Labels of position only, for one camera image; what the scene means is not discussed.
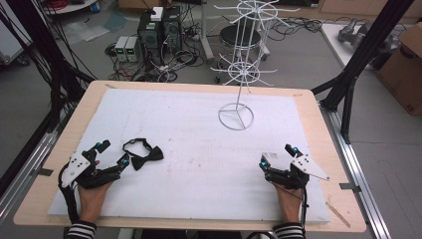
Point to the black metal frame stand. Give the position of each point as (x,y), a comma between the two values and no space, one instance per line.
(356,69)

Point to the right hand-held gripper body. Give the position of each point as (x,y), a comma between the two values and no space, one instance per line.
(292,174)

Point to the aluminium rail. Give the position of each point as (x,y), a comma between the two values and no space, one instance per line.
(30,166)
(361,172)

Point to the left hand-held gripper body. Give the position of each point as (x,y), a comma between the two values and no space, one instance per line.
(87,169)

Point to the thin wooden stick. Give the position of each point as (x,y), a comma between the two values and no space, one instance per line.
(338,214)

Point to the person's left hand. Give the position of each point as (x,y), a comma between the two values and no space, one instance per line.
(91,202)

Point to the white foam mat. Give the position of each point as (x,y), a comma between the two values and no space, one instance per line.
(199,172)

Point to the person's right hand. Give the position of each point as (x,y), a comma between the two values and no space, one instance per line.
(290,204)

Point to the black round stool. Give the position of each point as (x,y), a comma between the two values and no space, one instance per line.
(232,36)

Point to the grey bench power supply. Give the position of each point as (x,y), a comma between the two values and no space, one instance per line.
(120,48)
(133,49)

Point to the black bow tie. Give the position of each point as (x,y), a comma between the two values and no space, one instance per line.
(146,159)

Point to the grey machine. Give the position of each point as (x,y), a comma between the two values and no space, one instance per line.
(358,33)

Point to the brown cardboard box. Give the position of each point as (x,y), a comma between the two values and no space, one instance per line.
(403,73)

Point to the black tape piece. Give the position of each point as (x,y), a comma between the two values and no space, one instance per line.
(44,172)
(350,187)

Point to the black computer tower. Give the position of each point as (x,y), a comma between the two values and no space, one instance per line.
(150,38)
(171,30)

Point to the white box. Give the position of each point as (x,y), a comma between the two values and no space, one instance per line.
(157,14)

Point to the grey metal stand leg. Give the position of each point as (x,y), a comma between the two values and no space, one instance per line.
(207,33)

